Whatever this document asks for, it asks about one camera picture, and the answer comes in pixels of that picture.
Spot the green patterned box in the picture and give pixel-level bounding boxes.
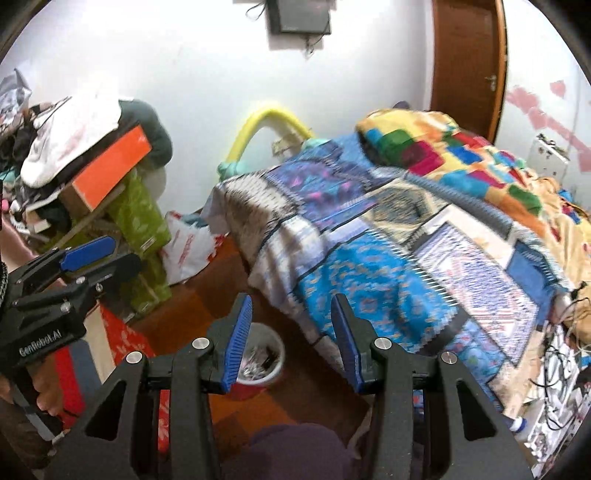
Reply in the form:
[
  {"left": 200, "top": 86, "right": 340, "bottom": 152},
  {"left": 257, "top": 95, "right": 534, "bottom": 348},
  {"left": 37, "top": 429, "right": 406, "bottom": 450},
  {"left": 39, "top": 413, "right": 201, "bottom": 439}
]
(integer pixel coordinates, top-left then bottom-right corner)
[{"left": 106, "top": 168, "right": 174, "bottom": 310}]

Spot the dark green cushion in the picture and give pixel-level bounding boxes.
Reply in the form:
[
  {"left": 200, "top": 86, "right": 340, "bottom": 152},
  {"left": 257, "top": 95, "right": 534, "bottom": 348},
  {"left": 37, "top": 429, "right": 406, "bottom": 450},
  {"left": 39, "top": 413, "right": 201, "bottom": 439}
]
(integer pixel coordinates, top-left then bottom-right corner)
[{"left": 117, "top": 99, "right": 174, "bottom": 167}]

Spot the white cloth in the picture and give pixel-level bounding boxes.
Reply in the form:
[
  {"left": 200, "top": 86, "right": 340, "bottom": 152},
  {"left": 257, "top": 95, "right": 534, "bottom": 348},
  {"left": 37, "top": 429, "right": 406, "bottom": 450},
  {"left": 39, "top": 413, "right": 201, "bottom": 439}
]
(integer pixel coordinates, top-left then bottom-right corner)
[{"left": 21, "top": 88, "right": 123, "bottom": 188}]

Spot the red patterned floor mat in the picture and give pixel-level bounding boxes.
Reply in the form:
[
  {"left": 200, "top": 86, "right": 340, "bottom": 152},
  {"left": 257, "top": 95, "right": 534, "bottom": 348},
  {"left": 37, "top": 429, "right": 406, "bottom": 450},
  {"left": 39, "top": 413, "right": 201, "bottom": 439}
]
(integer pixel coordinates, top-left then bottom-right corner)
[{"left": 55, "top": 305, "right": 171, "bottom": 455}]

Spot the pile of cables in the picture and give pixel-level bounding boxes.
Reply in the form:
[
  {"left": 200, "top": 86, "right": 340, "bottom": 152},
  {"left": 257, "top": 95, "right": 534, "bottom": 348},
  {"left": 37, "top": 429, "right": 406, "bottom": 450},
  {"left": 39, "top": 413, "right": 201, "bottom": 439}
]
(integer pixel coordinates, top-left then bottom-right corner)
[{"left": 526, "top": 318, "right": 591, "bottom": 462}]

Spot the red bin with white inside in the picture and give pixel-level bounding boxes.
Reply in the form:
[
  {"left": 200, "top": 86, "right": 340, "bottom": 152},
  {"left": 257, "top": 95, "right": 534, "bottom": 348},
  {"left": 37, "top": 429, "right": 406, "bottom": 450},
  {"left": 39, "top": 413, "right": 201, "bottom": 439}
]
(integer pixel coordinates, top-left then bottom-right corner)
[{"left": 231, "top": 322, "right": 286, "bottom": 402}]

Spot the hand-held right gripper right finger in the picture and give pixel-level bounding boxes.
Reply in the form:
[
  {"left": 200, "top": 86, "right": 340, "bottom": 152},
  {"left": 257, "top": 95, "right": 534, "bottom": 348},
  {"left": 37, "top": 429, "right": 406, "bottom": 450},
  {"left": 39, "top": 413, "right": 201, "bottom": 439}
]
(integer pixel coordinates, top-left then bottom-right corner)
[{"left": 331, "top": 293, "right": 534, "bottom": 480}]

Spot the white appliance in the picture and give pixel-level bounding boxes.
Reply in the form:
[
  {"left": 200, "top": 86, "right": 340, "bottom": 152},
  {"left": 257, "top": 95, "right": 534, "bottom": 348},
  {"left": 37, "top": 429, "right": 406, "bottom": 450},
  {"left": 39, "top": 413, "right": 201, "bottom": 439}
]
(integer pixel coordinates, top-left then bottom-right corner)
[{"left": 526, "top": 134, "right": 571, "bottom": 185}]

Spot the blue patterned bedsheet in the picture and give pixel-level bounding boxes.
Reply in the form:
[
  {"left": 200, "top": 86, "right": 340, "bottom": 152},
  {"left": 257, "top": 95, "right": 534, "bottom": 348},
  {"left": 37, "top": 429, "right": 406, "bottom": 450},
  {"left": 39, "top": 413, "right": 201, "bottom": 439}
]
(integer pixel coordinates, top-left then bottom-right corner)
[{"left": 203, "top": 138, "right": 568, "bottom": 411}]

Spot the brown wooden door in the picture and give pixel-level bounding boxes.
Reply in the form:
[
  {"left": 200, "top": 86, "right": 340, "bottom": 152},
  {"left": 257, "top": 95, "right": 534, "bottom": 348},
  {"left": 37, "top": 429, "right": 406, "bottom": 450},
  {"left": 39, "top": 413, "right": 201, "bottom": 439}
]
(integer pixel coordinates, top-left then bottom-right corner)
[{"left": 429, "top": 0, "right": 508, "bottom": 144}]

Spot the person's left hand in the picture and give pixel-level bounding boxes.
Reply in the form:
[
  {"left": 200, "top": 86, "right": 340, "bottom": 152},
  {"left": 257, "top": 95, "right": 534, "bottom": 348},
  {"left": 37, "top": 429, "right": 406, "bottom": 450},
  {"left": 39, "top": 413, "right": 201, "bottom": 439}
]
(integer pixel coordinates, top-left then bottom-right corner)
[{"left": 30, "top": 362, "right": 64, "bottom": 416}]

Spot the beige blanket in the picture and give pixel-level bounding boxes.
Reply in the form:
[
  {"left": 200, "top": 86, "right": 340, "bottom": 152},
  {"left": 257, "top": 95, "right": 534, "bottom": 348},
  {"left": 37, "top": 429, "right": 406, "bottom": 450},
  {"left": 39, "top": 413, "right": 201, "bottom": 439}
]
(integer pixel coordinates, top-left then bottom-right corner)
[{"left": 536, "top": 175, "right": 591, "bottom": 289}]

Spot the yellow padded bar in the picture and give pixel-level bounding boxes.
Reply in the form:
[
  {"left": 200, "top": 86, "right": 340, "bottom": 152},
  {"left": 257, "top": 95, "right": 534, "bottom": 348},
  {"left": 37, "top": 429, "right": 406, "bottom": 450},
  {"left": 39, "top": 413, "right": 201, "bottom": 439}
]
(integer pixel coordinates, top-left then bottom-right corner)
[{"left": 225, "top": 107, "right": 315, "bottom": 162}]

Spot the dark wall-mounted panel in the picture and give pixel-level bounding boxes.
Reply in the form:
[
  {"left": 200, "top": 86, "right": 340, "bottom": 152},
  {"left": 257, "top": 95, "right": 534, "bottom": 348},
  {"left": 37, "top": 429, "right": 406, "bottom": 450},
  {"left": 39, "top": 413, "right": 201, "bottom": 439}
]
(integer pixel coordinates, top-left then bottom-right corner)
[{"left": 268, "top": 0, "right": 333, "bottom": 35}]

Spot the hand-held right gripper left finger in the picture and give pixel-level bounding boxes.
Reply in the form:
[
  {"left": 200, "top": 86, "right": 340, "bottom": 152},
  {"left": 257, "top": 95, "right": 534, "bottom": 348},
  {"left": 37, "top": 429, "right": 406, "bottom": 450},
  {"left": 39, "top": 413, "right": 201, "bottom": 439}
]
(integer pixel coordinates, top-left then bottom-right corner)
[{"left": 44, "top": 293, "right": 254, "bottom": 480}]

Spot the white plastic bag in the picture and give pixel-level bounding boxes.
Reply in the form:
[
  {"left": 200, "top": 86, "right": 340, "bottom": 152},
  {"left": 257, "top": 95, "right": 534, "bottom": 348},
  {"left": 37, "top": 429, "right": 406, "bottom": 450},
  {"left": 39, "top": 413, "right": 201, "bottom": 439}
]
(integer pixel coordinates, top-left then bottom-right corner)
[{"left": 161, "top": 210, "right": 218, "bottom": 284}]

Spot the person's purple trouser knee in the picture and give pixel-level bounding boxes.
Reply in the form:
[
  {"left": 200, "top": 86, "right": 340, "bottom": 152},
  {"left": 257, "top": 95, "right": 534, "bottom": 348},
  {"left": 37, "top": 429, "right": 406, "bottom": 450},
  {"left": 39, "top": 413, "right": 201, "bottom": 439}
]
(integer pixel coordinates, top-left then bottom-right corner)
[{"left": 222, "top": 424, "right": 356, "bottom": 480}]

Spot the pile of clothes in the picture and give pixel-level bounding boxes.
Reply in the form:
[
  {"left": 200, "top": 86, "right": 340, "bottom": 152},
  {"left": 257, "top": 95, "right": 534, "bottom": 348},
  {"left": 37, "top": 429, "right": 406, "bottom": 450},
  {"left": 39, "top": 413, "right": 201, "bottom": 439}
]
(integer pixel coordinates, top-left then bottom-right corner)
[{"left": 0, "top": 69, "right": 51, "bottom": 222}]

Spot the orange box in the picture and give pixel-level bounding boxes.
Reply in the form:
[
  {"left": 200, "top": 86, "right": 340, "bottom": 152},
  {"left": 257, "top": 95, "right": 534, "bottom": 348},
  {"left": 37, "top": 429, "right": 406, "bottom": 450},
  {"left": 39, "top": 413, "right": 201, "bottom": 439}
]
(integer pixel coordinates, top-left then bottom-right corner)
[{"left": 60, "top": 124, "right": 153, "bottom": 210}]

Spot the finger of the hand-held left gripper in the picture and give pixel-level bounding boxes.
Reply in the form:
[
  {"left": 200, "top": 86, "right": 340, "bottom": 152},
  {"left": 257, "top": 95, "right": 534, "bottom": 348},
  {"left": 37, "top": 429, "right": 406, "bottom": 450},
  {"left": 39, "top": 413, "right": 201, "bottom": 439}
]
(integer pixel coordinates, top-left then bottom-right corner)
[
  {"left": 9, "top": 235, "right": 117, "bottom": 289},
  {"left": 14, "top": 252, "right": 144, "bottom": 319}
]

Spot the colourful patchwork blanket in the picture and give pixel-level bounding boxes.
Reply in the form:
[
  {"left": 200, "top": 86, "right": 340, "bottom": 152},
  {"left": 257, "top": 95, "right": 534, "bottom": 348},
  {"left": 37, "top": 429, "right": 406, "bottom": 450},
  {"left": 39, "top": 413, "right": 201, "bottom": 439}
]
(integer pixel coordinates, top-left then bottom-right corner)
[{"left": 355, "top": 108, "right": 561, "bottom": 222}]

